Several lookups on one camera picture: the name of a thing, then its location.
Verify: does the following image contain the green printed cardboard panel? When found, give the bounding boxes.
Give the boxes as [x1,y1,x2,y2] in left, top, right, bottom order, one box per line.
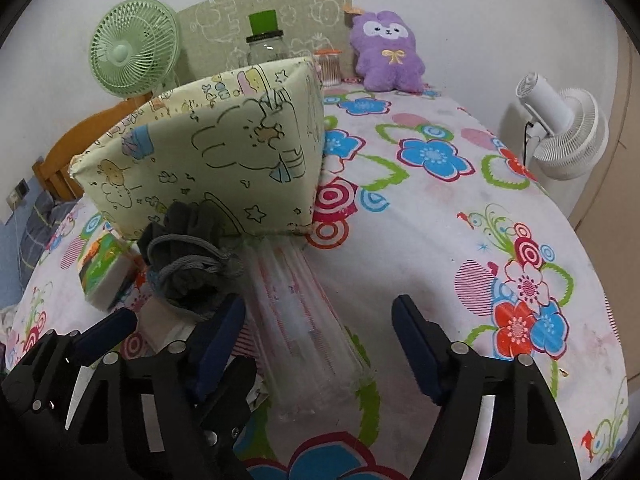
[175,0,353,81]

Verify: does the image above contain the small jar with orange lid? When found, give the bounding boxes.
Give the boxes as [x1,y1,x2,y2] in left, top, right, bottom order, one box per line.
[315,49,343,88]

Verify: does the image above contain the purple plush bunny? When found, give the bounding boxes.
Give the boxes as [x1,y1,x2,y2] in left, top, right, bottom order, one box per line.
[348,8,427,93]

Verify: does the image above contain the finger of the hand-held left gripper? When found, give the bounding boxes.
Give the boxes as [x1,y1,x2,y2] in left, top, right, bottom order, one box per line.
[30,309,137,411]
[197,357,257,461]

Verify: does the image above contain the wall socket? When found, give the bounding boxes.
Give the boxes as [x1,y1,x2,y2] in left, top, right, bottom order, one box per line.
[6,178,31,209]

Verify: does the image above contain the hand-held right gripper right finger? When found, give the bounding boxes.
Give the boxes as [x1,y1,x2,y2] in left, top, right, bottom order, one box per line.
[391,294,583,480]

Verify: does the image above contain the glass jar with green lid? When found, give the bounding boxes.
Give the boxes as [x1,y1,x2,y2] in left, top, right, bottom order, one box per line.
[245,9,291,67]

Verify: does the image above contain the green desk fan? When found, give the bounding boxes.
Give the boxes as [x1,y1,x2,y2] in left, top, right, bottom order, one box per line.
[89,1,181,100]

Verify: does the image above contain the grey drawstring pouch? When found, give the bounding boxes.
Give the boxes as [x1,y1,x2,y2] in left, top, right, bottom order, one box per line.
[137,202,246,318]

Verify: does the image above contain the cartoon printed fabric storage box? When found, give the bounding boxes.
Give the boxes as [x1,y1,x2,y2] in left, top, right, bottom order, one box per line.
[70,56,326,241]

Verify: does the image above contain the floral tablecloth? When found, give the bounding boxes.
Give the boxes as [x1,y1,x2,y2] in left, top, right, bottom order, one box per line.
[0,77,630,480]

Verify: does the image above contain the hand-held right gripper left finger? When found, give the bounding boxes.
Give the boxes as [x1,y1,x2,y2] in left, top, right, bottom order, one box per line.
[62,295,247,480]

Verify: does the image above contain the white standing fan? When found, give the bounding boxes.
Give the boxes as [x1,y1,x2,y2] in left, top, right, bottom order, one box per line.
[515,72,610,181]

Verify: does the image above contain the wooden bed headboard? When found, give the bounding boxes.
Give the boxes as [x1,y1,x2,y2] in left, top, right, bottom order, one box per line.
[31,92,156,201]

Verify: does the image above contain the green orange tissue packet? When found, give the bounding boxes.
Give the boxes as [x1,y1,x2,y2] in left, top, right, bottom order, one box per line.
[77,230,143,311]

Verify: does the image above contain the beige door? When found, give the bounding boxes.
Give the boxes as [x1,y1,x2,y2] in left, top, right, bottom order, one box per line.
[565,25,640,281]

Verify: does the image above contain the grey plaid pillow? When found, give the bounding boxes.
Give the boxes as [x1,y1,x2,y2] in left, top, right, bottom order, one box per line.
[17,195,76,271]

